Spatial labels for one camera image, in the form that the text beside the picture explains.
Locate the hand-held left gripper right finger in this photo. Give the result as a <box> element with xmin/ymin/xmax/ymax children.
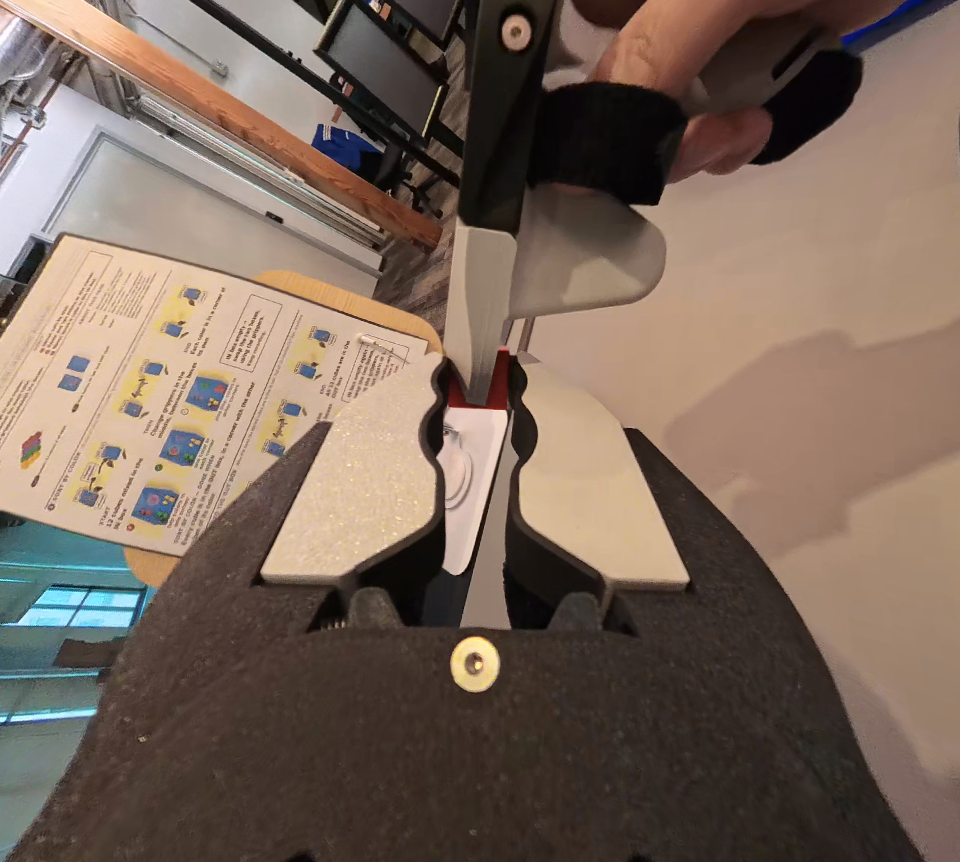
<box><xmin>506</xmin><ymin>360</ymin><xmax>691</xmax><ymax>629</ymax></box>

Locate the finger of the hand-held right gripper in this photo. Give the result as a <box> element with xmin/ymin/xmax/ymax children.
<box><xmin>444</xmin><ymin>223</ymin><xmax>520</xmax><ymax>406</ymax></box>

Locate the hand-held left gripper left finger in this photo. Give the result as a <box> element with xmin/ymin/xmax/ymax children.
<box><xmin>260</xmin><ymin>352</ymin><xmax>451</xmax><ymax>627</ymax></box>

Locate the orange-red wooden cube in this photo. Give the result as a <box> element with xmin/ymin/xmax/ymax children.
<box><xmin>447</xmin><ymin>347</ymin><xmax>516</xmax><ymax>408</ymax></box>

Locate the blue plastic bin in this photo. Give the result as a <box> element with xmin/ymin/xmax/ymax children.
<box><xmin>840</xmin><ymin>0</ymin><xmax>960</xmax><ymax>49</ymax></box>

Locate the black office chair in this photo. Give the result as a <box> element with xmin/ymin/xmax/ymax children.
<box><xmin>367</xmin><ymin>141</ymin><xmax>423</xmax><ymax>205</ymax></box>

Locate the blue jacket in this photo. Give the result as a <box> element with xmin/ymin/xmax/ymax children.
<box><xmin>311</xmin><ymin>123</ymin><xmax>385</xmax><ymax>175</ymax></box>

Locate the printed instruction sheet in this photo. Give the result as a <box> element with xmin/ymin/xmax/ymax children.
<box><xmin>0</xmin><ymin>234</ymin><xmax>430</xmax><ymax>557</ymax></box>

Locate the black stanchion pole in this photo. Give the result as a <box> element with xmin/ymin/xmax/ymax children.
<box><xmin>90</xmin><ymin>0</ymin><xmax>462</xmax><ymax>188</ymax></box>

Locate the large window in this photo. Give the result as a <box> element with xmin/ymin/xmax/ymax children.
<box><xmin>0</xmin><ymin>562</ymin><xmax>145</xmax><ymax>726</ymax></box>

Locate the white door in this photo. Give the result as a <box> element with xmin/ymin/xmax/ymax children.
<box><xmin>37</xmin><ymin>123</ymin><xmax>385</xmax><ymax>278</ymax></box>

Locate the brown wooden furniture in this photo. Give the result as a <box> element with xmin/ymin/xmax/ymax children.
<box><xmin>0</xmin><ymin>0</ymin><xmax>444</xmax><ymax>253</ymax></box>

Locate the silver ventilation duct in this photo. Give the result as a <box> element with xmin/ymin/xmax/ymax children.
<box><xmin>0</xmin><ymin>15</ymin><xmax>65</xmax><ymax>154</ymax></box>

